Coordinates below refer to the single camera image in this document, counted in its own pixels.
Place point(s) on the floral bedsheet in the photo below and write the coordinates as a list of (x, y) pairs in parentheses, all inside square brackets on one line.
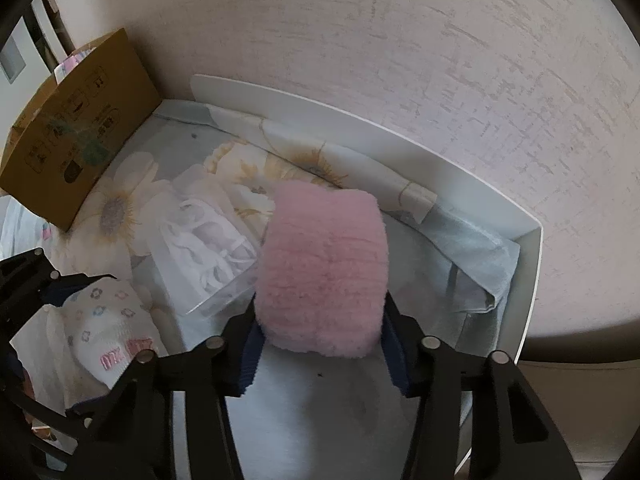
[(450, 240)]

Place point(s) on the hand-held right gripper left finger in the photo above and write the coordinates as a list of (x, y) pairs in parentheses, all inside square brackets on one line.
[(250, 355)]

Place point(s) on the beige chair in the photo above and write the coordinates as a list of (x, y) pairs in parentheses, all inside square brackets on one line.
[(575, 400)]

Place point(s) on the white flower-patterned sock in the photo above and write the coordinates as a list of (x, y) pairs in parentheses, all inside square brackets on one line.
[(110, 320)]

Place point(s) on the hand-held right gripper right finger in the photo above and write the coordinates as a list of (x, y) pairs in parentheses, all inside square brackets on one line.
[(395, 360)]

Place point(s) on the cardboard box with pink lining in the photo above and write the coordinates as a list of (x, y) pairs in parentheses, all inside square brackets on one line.
[(75, 135)]

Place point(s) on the white tray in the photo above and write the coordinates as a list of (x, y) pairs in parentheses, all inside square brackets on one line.
[(350, 120)]

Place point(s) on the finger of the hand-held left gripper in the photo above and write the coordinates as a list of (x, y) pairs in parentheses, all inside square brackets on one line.
[(17, 367), (75, 287)]

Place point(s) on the clear plastic packet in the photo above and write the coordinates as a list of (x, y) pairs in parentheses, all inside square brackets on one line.
[(210, 240)]

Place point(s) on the pink fluffy cuff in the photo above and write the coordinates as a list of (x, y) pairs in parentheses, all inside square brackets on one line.
[(320, 270)]

